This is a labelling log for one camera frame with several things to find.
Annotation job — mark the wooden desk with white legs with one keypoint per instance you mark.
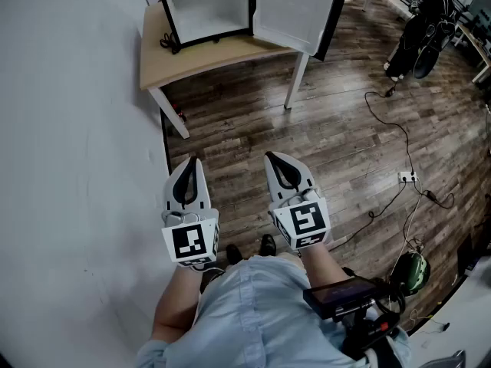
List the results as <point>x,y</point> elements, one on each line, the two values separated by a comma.
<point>477,46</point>

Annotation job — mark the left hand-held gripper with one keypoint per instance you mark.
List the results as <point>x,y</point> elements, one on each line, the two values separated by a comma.
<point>188,240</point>

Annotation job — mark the black shoe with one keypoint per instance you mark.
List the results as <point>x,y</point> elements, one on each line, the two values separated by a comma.
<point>267,244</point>
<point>233,254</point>

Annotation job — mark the person's left forearm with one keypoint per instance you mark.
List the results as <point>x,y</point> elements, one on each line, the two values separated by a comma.
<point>172,301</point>

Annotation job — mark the black power strip red light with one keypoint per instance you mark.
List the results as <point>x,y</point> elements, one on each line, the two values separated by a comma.
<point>179,114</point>

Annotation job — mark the white power strip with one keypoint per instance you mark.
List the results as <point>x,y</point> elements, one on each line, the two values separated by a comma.
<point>407,177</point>

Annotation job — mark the wooden table with white legs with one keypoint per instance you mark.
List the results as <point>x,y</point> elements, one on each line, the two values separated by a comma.
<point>180,60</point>

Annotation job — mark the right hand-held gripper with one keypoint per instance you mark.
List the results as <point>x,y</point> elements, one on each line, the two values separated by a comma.
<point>307,217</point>

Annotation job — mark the black waist-mounted monitor rig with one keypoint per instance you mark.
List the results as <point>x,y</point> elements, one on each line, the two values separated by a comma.
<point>337,293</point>

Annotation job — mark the person's light blue shirt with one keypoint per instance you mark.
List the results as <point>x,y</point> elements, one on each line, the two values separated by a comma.
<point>249,313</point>

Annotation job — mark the white mini fridge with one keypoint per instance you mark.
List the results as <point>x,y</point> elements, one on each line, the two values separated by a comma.
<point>207,10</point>

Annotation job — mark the green headset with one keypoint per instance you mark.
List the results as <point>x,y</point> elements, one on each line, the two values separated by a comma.
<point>414,274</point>

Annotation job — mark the person's right forearm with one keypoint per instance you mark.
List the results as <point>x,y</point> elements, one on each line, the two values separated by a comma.
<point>322,270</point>

